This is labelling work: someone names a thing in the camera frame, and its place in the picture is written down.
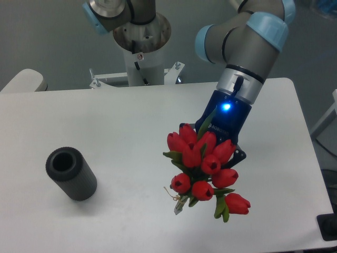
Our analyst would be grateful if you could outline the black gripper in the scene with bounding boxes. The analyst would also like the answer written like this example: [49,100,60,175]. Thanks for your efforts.
[195,90,252,169]

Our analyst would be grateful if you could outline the red tulip bouquet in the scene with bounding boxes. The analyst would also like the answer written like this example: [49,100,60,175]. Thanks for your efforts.
[164,116,251,222]

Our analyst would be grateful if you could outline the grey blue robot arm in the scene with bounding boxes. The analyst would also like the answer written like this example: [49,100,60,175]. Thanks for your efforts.
[83,1,295,144]

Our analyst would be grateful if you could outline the dark grey ribbed vase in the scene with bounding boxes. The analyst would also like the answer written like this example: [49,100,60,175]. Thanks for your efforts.
[45,147,97,201]

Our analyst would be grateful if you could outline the black box at table edge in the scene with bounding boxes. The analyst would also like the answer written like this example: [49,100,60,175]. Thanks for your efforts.
[316,213,336,241]

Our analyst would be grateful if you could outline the white chair back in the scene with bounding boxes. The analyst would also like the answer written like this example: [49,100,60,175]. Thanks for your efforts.
[1,69,48,94]

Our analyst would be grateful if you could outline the white frame at right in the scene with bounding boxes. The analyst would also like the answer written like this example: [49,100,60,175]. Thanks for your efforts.
[309,90,336,140]

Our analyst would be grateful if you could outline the black cable on pedestal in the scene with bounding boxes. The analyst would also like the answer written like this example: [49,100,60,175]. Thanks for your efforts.
[131,40,150,86]

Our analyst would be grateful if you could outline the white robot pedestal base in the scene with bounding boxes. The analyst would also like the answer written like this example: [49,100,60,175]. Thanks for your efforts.
[90,13,185,89]

